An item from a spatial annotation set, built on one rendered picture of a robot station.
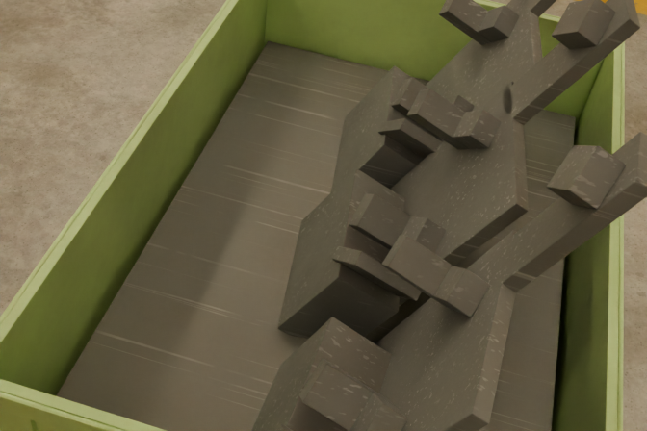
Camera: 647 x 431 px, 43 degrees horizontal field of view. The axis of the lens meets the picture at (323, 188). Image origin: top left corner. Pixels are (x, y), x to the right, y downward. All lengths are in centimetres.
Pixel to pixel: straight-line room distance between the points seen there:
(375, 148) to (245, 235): 15
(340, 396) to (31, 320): 22
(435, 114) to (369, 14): 32
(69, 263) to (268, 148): 31
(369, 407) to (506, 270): 13
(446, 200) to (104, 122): 163
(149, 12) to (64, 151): 67
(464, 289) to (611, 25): 23
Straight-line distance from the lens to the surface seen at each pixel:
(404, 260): 56
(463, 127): 69
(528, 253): 53
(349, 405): 57
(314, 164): 86
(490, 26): 82
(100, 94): 233
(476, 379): 49
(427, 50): 99
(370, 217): 67
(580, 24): 64
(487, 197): 64
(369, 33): 100
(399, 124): 75
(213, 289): 74
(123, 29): 259
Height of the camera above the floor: 143
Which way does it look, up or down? 44 degrees down
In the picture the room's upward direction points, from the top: 8 degrees clockwise
